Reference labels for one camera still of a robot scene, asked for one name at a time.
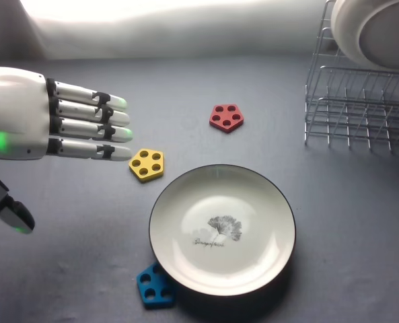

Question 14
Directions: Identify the white plate leaf-printed rim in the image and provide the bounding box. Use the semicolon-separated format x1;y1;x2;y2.
330;0;399;72

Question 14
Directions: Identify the grey table cloth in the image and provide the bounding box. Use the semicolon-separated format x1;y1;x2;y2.
0;57;399;323

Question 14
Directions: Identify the white plate dark rim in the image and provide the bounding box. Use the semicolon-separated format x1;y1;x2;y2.
148;164;297;297

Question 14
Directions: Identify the red pentagon block with holes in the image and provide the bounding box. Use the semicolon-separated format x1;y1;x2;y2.
209;104;246;135

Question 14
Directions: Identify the yellow pentagon block with holes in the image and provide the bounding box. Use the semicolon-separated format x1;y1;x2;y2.
128;149;166;184

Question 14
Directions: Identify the metal wire dish rack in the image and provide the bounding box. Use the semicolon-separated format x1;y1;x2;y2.
304;0;399;155

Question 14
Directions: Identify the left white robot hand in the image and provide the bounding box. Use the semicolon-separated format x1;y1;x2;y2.
0;66;133;236

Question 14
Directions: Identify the blue pentagon block with holes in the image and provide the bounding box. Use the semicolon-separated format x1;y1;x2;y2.
136;262;177;310

